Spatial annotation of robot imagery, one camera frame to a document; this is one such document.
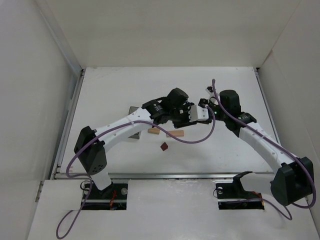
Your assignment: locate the light wooden cylinder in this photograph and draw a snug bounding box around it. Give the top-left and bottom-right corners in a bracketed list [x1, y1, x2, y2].
[147, 127, 160, 135]

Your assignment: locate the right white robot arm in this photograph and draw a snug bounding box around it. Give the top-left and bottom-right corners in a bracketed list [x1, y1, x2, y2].
[199, 86, 317, 206]

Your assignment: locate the grey transparent plastic bin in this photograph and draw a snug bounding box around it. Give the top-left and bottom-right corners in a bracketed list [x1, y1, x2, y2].
[127, 106, 142, 140]

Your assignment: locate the light wooden plank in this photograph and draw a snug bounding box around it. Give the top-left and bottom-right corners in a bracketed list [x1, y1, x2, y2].
[166, 130, 185, 138]

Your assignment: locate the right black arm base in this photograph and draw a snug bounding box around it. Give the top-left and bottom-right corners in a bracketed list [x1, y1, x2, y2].
[212, 171, 265, 210]

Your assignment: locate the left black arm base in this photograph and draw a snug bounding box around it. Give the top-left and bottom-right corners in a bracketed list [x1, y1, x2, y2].
[80, 181, 128, 211]

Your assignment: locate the purple cable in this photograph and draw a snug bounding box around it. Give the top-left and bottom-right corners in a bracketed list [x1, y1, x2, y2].
[55, 103, 217, 239]
[211, 78, 315, 221]

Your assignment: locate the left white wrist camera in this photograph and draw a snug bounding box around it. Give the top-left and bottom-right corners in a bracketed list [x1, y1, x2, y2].
[188, 105, 209, 122]

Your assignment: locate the front aluminium rail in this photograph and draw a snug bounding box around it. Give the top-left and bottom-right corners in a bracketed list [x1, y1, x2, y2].
[53, 171, 278, 180]

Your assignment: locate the dark red wooden block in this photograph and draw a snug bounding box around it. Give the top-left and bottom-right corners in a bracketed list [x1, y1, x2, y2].
[160, 142, 169, 151]

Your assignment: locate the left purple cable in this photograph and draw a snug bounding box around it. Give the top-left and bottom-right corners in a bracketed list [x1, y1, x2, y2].
[55, 103, 217, 239]

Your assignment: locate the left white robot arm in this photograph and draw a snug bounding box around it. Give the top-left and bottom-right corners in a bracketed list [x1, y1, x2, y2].
[74, 88, 213, 198]

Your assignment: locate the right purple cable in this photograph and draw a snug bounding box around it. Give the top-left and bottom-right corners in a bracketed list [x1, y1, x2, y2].
[211, 78, 315, 221]

